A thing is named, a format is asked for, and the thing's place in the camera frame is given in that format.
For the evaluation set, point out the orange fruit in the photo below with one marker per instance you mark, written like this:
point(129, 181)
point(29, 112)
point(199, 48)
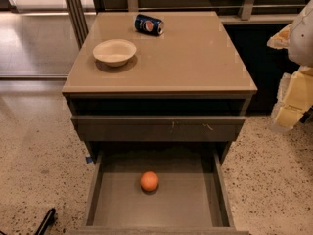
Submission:
point(149, 181)

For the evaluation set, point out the white paper bowl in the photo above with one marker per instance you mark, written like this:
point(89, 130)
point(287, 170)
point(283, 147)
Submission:
point(115, 52)

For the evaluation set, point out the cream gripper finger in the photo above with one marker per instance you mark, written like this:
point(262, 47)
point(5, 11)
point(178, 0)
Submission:
point(281, 40)
point(294, 97)

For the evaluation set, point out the black object on floor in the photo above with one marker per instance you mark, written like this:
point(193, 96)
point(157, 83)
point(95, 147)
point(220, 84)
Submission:
point(47, 221)

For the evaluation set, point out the grey drawer cabinet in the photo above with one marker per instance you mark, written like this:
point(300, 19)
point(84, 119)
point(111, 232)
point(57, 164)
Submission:
point(192, 70)

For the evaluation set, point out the blue tape piece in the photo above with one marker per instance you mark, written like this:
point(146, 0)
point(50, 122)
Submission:
point(89, 160)

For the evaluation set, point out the blue pepsi soda can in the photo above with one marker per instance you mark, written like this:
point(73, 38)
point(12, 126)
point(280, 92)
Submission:
point(149, 25)

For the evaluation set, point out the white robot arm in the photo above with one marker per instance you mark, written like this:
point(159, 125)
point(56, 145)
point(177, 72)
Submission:
point(301, 45)

